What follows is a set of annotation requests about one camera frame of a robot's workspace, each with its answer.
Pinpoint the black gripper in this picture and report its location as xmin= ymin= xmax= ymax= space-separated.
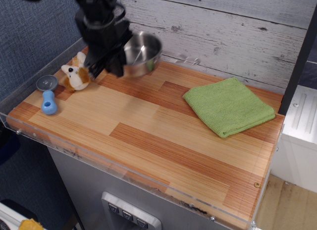
xmin=75 ymin=10 xmax=132 ymax=79

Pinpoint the stainless steel pan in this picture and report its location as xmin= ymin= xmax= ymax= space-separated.
xmin=123 ymin=32 xmax=163 ymax=78

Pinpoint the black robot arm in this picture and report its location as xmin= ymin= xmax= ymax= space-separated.
xmin=75 ymin=0 xmax=132 ymax=79

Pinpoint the green folded cloth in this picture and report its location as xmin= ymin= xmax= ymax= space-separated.
xmin=183 ymin=77 xmax=275 ymax=138

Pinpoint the plush corgi toy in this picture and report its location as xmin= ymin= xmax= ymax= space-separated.
xmin=61 ymin=52 xmax=91 ymax=93

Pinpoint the blue grey toy scoop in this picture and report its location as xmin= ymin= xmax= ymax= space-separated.
xmin=36 ymin=75 xmax=58 ymax=115

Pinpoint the grey cabinet with buttons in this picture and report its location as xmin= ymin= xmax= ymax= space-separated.
xmin=48 ymin=147 xmax=226 ymax=230

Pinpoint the white aluminium side unit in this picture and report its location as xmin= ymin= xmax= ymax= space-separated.
xmin=271 ymin=85 xmax=317 ymax=192

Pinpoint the black vertical post right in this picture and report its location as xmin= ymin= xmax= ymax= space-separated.
xmin=278 ymin=7 xmax=317 ymax=115

